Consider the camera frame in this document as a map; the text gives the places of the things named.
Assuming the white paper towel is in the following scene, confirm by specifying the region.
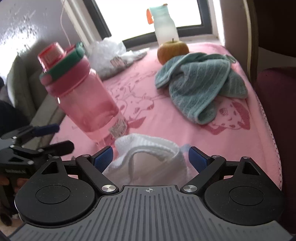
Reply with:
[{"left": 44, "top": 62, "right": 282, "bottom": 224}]
[{"left": 103, "top": 133, "right": 198, "bottom": 188}]

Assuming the pink water bottle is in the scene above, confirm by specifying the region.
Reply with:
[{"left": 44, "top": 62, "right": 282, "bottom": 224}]
[{"left": 38, "top": 42, "right": 128, "bottom": 146}]

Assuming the beige cushion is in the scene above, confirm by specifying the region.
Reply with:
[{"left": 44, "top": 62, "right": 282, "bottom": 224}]
[{"left": 6, "top": 54, "right": 68, "bottom": 149}]

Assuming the teal striped cloth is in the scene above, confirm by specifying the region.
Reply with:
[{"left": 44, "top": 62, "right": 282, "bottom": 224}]
[{"left": 155, "top": 52, "right": 248, "bottom": 125}]

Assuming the clear plastic bag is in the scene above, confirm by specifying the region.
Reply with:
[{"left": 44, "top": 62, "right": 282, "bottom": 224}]
[{"left": 86, "top": 37, "right": 149, "bottom": 81}]

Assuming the yellow red apple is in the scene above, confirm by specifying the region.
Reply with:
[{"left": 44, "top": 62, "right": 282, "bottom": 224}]
[{"left": 157, "top": 39, "right": 189, "bottom": 65}]

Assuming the frosted mint bottle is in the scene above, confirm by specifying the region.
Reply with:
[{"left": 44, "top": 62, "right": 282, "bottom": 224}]
[{"left": 147, "top": 4, "right": 179, "bottom": 46}]

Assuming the maroon banquet chair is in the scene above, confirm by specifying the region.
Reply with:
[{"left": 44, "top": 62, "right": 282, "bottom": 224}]
[{"left": 242, "top": 0, "right": 296, "bottom": 209}]

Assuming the white hanging cord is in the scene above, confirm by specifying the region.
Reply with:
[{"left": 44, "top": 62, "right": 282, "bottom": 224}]
[{"left": 60, "top": 0, "right": 71, "bottom": 47}]

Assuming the black window frame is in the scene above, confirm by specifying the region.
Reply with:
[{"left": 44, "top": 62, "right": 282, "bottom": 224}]
[{"left": 83, "top": 1, "right": 213, "bottom": 48}]

